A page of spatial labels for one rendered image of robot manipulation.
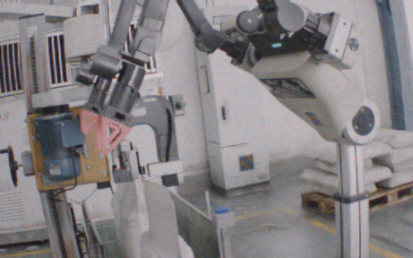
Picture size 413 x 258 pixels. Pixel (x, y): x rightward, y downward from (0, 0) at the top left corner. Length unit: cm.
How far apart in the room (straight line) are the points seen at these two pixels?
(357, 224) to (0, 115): 373
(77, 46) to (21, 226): 327
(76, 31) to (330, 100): 95
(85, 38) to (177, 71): 446
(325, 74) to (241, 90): 446
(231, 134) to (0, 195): 272
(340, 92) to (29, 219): 388
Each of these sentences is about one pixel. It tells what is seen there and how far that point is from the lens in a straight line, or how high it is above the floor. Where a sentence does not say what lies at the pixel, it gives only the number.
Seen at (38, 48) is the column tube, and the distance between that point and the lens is 215.
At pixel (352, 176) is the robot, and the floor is 101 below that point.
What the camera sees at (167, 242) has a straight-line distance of 178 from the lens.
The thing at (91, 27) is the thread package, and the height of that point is 163.
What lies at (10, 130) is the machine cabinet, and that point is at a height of 115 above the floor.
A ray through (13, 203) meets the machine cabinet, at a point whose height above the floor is 46.
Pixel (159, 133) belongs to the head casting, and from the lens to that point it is 214.
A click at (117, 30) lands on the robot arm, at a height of 159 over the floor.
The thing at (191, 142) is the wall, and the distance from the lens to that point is 638.
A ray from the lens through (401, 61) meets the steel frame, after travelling 750.
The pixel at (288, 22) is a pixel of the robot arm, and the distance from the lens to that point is 125.
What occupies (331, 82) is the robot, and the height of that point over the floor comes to 134.
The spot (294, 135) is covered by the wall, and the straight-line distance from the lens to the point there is 688.
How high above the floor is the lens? 140
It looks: 6 degrees down
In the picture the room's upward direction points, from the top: 7 degrees counter-clockwise
